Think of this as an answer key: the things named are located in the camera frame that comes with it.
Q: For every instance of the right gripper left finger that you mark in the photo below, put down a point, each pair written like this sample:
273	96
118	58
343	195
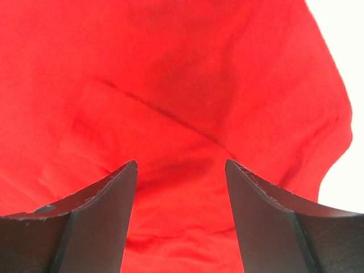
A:
84	232

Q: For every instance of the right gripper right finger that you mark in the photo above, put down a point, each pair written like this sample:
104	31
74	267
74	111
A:
280	232

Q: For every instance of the red t-shirt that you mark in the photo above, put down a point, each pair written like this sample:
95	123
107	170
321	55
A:
180	87

